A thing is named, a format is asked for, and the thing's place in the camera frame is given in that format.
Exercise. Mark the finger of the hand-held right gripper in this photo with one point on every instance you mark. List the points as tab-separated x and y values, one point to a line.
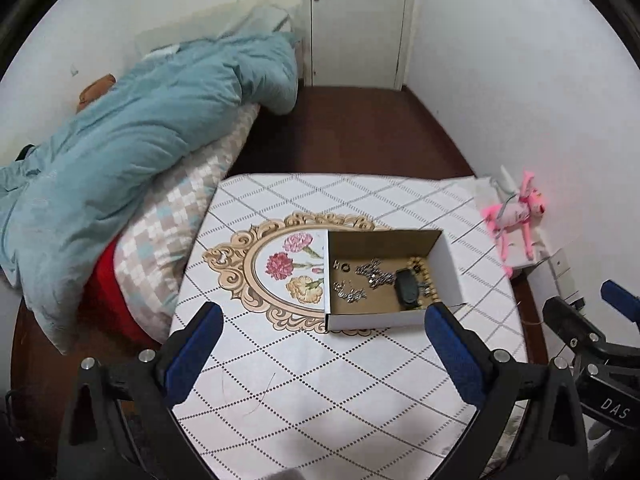
622	300
570	322

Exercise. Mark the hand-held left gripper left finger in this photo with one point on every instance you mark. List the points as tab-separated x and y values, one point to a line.
195	355

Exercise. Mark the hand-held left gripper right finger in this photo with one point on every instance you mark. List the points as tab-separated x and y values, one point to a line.
452	355

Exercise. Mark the white cardboard box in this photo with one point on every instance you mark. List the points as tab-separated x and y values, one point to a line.
380	321

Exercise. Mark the diamond patterned floral tablecloth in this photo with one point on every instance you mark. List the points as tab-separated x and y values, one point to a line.
300	360

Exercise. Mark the red cloth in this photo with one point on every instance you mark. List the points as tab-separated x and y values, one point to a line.
105	290

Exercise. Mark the pink plush toy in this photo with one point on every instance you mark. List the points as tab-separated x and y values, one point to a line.
515	212

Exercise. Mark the checkered bed sheet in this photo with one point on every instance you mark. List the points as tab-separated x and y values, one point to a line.
165	230

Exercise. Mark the light blue quilt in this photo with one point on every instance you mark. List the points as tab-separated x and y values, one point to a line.
125	135

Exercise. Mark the dark cloth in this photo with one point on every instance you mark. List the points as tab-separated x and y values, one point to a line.
25	152

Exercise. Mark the white door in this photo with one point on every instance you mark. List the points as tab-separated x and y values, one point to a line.
360	20

